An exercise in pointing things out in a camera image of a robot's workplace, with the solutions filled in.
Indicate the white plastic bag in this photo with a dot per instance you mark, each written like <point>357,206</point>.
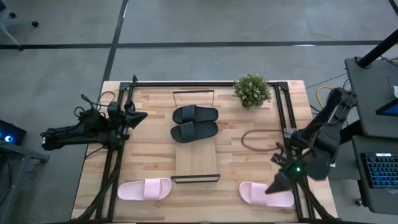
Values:
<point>395,91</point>

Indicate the green plant in black pot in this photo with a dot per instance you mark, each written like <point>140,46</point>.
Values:
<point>252,90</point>

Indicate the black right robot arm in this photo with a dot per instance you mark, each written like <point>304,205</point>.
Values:
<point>329,124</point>

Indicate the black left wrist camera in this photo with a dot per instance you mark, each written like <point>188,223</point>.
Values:
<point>113,110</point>

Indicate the black aluminium table frame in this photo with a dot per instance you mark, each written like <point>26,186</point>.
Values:
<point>202,84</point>

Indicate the pink slide sandal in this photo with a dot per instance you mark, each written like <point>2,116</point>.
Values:
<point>144,189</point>

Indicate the black keyboard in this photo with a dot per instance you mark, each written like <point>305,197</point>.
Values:
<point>382,171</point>

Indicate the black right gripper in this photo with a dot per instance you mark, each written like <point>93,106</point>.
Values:
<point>298,171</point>

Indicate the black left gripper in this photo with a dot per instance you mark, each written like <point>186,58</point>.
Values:
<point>122,119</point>

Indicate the grey metal stand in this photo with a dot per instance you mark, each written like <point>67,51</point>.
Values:
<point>12,174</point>

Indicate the black slide sandal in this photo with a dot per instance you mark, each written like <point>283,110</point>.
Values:
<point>196,114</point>

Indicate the tablet with blue screen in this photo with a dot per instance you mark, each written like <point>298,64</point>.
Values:
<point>390,109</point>

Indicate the black computer with blue lights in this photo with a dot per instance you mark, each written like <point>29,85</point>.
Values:
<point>12,133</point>

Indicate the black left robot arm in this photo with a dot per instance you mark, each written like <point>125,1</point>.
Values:
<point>71,135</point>

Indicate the grey chair base with castors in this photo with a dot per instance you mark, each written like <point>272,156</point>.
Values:
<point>12,23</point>

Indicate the black vertical pole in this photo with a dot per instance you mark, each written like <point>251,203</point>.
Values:
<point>376,49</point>

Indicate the grey desk with keyboard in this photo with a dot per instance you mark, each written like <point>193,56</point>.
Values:
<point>357,186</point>

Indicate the black foam pad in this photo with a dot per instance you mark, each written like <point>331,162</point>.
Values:
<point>194,132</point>

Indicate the white slide sandal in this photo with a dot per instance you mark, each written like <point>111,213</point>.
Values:
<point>258,194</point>

